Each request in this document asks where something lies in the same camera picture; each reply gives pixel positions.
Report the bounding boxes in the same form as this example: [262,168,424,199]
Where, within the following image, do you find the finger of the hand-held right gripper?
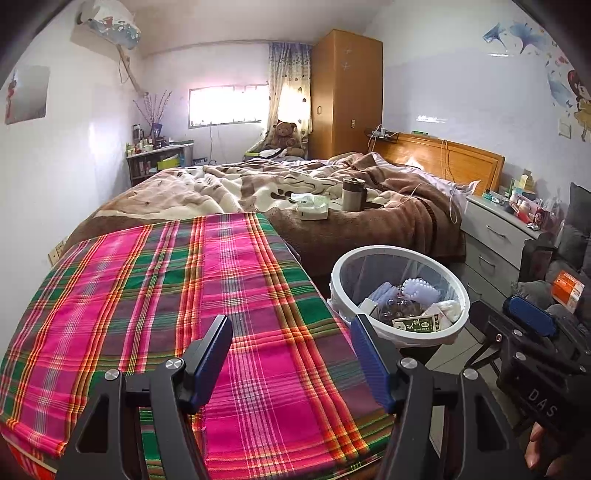
[471,300,522,358]
[505,295,591,365]

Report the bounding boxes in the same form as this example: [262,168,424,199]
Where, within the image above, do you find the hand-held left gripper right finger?
[350,315,532,480]

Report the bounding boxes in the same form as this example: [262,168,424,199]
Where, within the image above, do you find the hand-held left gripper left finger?
[55,315,233,480]

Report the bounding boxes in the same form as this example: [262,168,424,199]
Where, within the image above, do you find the white tissue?
[436,300,464,321]

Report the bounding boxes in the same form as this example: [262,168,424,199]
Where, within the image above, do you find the green white printed box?
[392,314,441,332]

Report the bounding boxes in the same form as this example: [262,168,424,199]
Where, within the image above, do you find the crushed clear plastic bottle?
[385,298,419,319]

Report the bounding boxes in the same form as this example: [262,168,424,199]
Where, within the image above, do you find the white scalloped plastic tray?
[401,278,438,305]

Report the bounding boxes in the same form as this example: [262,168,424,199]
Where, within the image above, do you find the white trash bin with liner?
[329,246,471,348]

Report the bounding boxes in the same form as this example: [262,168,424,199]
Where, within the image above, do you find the person's right hand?
[525,424,555,468]

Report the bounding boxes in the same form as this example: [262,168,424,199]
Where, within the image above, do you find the orange box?
[551,269,586,309]

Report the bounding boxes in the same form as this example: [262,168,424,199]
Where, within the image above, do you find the grey nightstand with drawers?
[462,194,555,301]

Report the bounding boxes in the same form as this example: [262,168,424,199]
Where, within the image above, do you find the dark grey clothes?
[512,182,591,333]

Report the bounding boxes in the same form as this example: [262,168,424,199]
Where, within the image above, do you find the pink green plaid cloth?
[0,212,398,480]

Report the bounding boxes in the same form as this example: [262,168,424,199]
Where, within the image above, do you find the cluster of small toiletry boxes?
[482,173,561,232]

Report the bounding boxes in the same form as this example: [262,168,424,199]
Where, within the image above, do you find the brown cream blanket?
[67,152,467,268]

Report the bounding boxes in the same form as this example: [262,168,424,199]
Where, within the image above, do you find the lilac pillow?
[374,152,481,199]

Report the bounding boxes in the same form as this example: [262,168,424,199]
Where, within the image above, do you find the wooden headboard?
[372,131,505,197]

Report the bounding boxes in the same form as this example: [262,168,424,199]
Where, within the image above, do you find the white green tissue box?
[291,194,329,220]

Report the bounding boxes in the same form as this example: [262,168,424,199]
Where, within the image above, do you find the grey shelf with bottles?
[126,141,195,185]

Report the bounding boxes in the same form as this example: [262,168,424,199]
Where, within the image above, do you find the brown teddy bear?
[263,121,304,158]

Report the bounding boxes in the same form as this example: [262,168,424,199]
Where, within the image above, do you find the window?
[188,84,269,127]

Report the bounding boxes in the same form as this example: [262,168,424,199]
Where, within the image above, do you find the dried branches in vase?
[134,90,174,127]

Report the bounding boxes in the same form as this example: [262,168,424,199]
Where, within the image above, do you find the wooden wardrobe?
[308,30,384,160]

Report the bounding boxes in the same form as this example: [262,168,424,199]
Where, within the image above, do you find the patterned curtain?
[265,42,315,139]

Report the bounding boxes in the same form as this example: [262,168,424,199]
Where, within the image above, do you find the air conditioner pipe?
[117,46,148,93]

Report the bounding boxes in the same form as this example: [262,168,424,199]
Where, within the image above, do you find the red hanging ornament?
[4,78,19,121]

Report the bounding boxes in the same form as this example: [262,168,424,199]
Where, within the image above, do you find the white air conditioner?
[76,0,141,51]

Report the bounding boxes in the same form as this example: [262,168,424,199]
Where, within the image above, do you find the white charging cable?
[402,182,462,227]

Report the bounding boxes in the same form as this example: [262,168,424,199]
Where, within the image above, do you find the wall socket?
[48,239,70,266]

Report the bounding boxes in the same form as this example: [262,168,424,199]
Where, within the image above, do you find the colourful wall sticker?
[482,21,591,137]

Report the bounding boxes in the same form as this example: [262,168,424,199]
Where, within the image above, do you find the square wall mirror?
[4,65,51,125]

